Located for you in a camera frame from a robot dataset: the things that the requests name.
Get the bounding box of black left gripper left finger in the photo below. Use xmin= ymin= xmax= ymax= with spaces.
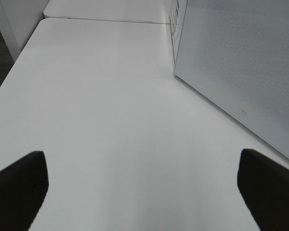
xmin=0 ymin=151 xmax=49 ymax=231

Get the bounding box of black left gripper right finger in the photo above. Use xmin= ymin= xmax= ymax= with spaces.
xmin=237 ymin=149 xmax=289 ymax=231

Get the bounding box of white microwave oven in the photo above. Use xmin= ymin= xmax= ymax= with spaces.
xmin=169 ymin=0 xmax=188 ymax=63

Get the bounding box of white microwave door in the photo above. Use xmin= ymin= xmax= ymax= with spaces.
xmin=174 ymin=0 xmax=289 ymax=158

